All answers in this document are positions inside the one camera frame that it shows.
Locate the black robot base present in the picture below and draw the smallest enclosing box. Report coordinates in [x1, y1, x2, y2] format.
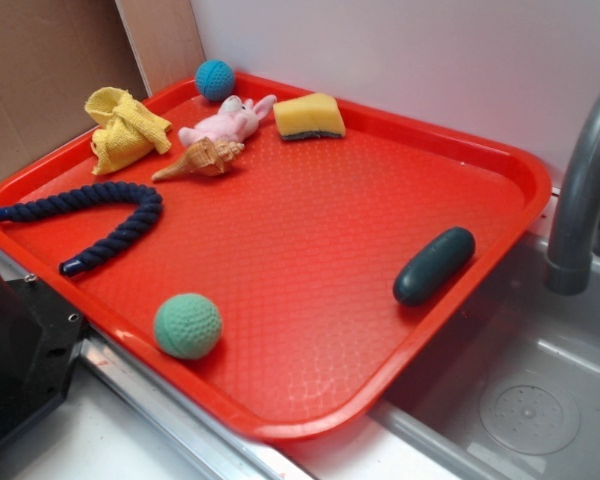
[0, 275, 85, 448]

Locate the red plastic tray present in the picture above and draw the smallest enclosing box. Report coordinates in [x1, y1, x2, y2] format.
[0, 101, 551, 443]

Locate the tan conch seashell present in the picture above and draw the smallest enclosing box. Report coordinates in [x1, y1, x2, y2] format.
[151, 137, 245, 182]

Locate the yellow sponge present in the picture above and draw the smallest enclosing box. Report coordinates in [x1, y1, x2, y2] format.
[273, 93, 346, 141]

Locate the pink plush bunny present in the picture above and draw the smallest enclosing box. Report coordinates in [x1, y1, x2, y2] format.
[178, 95, 277, 147]

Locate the dark green toy cucumber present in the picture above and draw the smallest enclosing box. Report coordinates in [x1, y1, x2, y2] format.
[392, 226, 476, 307]

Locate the green dimpled ball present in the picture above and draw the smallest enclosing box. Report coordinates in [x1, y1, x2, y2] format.
[154, 293, 223, 360]

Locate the blue dimpled ball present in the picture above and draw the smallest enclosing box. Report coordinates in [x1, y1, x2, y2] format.
[195, 59, 236, 102]

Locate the yellow cloth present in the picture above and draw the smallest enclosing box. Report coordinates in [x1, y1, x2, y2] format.
[85, 87, 172, 176]

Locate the grey plastic sink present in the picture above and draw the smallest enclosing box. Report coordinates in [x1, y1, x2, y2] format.
[284, 207, 600, 479]

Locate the grey faucet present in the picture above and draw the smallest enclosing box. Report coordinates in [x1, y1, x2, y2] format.
[544, 95, 600, 295]

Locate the brown cardboard panel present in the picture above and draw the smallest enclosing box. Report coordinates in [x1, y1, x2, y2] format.
[0, 1, 204, 182]

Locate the dark blue rope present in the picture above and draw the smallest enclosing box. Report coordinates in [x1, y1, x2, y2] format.
[0, 181, 165, 278]

